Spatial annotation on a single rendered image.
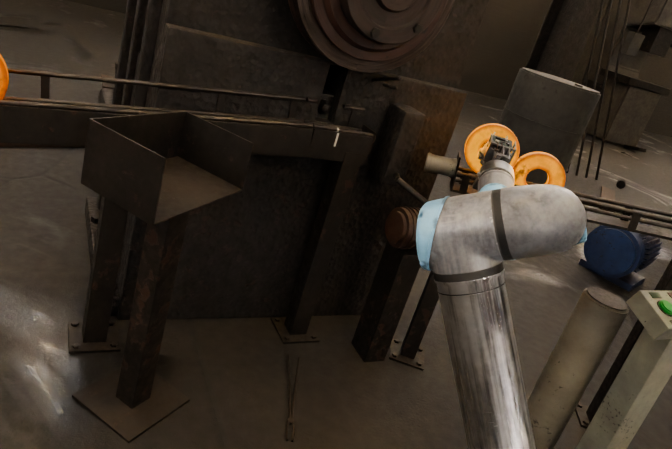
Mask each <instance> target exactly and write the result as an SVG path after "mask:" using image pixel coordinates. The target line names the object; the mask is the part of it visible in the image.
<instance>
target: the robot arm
mask: <svg viewBox="0 0 672 449"><path fill-rule="evenodd" d="M514 147H515V149H514ZM511 151H512V153H511ZM515 152H516V141H515V142H514V144H513V146H512V141H511V140H508V136H506V137H505V138H503V137H500V136H497V135H495V132H494V133H493V134H491V136H490V138H489V140H488V142H487V143H486V144H485V145H484V147H483V148H480V150H479V152H478V159H480V164H481V165H482V166H481V168H480V170H479V172H478V173H477V176H478V177H477V178H476V179H475V180H474V182H473V186H472V188H473V189H476V190H477V193H471V194H465V195H459V196H453V197H450V196H446V197H445V198H442V199H437V200H432V201H429V202H427V203H425V204H424V205H423V206H422V208H421V209H420V212H419V215H418V219H417V227H416V247H417V255H418V259H419V261H420V265H421V267H422V268H423V269H425V270H428V271H430V270H432V271H433V276H434V281H435V282H436V283H437V288H438V294H439V299H440V304H441V309H442V315H443V320H444V325H445V330H446V336H447V341H448V346H449V351H450V357H451V362H452V367H453V372H454V378H455V383H456V388H457V393H458V399H459V404H460V409H461V414H462V420H463V425H464V430H465V435H466V441H467V446H468V449H536V447H535V441H534V436H533V431H532V425H531V420H530V415H529V409H528V404H527V398H526V393H525V388H524V382H523V377H522V372H521V366H520V361H519V355H518V350H517V345H516V339H515V334H514V329H513V323H512V318H511V313H510V307H509V302H508V296H507V291H506V286H505V280H504V275H503V273H504V266H503V261H505V260H515V259H519V258H527V257H535V256H543V255H550V254H556V253H561V252H564V251H567V250H568V249H570V248H572V247H573V246H574V245H576V244H580V243H583V242H585V241H586V240H587V229H586V223H587V217H586V211H585V208H584V206H583V204H582V202H581V201H580V199H579V198H578V197H577V196H576V195H575V194H574V193H573V192H571V191H570V190H568V189H566V188H564V187H561V186H558V185H552V184H533V185H520V186H514V170H513V168H512V166H511V165H510V162H511V160H512V158H513V156H514V154H515Z"/></svg>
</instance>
